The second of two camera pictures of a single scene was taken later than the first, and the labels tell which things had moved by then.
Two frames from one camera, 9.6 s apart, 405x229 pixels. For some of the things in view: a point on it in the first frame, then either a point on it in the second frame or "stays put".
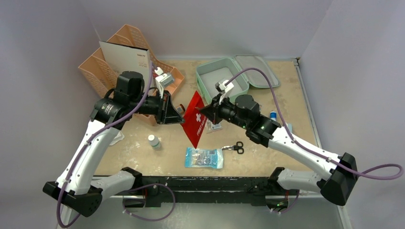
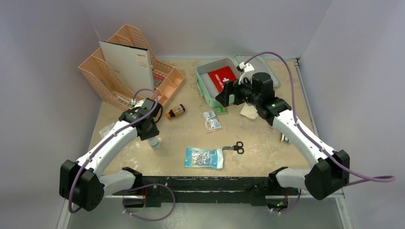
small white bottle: x=154 y=142 stays put
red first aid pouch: x=195 y=120 → x=218 y=77
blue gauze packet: x=204 y=158 stays put
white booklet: x=123 y=58 stays put
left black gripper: x=166 y=113 → x=154 y=132
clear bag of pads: x=210 y=127 stays put
